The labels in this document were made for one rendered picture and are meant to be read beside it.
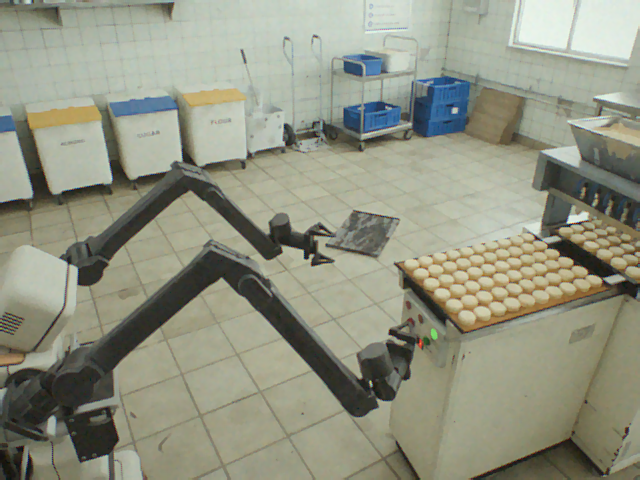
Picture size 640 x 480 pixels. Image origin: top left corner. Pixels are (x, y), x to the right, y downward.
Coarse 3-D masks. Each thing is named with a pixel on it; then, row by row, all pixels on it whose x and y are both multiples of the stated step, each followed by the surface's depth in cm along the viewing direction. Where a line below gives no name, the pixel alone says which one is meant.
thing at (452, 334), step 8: (608, 280) 163; (616, 280) 163; (624, 280) 164; (616, 288) 165; (624, 288) 166; (632, 288) 168; (592, 296) 161; (600, 296) 163; (568, 304) 158; (576, 304) 160; (536, 312) 154; (544, 312) 155; (552, 312) 157; (448, 320) 143; (512, 320) 151; (520, 320) 152; (448, 328) 144; (488, 328) 148; (496, 328) 150; (448, 336) 145; (456, 336) 144; (464, 336) 145; (472, 336) 147
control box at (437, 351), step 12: (408, 300) 164; (420, 300) 163; (408, 312) 166; (420, 312) 158; (420, 324) 160; (432, 324) 152; (420, 336) 161; (444, 336) 148; (432, 348) 155; (444, 348) 151; (432, 360) 156; (444, 360) 154
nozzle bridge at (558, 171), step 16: (544, 160) 191; (560, 160) 184; (576, 160) 184; (544, 176) 194; (560, 176) 196; (576, 176) 188; (592, 176) 171; (608, 176) 170; (560, 192) 191; (576, 192) 189; (592, 192) 182; (608, 192) 176; (624, 192) 161; (544, 208) 209; (560, 208) 207; (592, 208) 178; (624, 224) 167
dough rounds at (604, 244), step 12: (564, 228) 190; (576, 228) 190; (588, 228) 191; (600, 228) 193; (612, 228) 191; (576, 240) 183; (588, 240) 185; (600, 240) 182; (612, 240) 182; (624, 240) 183; (600, 252) 174; (612, 252) 175; (624, 252) 176; (636, 252) 174; (612, 264) 170; (624, 264) 168; (636, 264) 170; (636, 276) 163
